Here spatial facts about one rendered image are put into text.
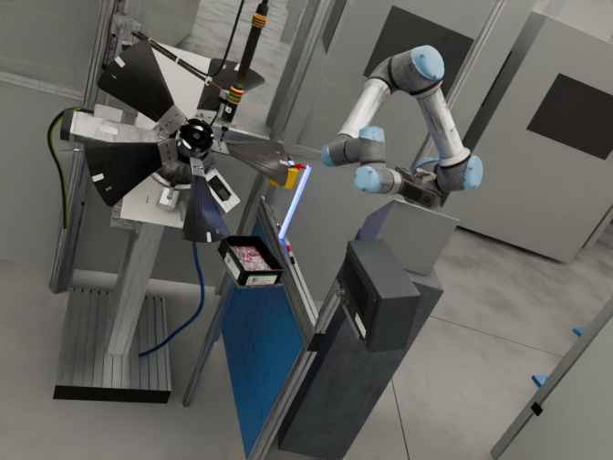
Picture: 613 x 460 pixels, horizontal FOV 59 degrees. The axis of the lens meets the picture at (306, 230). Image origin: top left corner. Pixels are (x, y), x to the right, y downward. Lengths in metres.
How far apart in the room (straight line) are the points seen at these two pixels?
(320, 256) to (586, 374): 1.49
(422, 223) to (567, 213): 4.15
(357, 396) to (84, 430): 1.09
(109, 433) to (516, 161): 4.36
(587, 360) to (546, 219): 3.31
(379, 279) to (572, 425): 1.66
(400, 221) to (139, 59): 1.04
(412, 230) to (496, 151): 3.55
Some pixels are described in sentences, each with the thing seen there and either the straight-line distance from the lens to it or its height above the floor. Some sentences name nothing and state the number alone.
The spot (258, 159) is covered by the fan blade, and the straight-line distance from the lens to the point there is 1.93.
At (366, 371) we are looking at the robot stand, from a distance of 2.24.
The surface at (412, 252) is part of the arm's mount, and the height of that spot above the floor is 1.08.
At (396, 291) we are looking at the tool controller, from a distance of 1.36.
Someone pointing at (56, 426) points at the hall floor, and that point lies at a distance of 2.40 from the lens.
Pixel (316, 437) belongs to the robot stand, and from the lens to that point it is 2.50.
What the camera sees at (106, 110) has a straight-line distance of 2.03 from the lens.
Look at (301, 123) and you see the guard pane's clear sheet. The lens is 2.75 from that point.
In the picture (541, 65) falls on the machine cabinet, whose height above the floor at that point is 1.73.
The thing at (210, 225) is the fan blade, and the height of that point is 0.97.
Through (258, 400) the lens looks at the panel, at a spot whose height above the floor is 0.34.
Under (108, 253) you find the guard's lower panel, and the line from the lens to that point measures 2.99.
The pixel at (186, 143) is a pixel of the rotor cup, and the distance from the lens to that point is 1.82.
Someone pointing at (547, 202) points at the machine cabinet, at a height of 0.60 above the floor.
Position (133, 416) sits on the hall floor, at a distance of 2.47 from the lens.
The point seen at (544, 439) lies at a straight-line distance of 2.97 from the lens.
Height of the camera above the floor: 1.88
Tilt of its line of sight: 26 degrees down
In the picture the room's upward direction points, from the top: 23 degrees clockwise
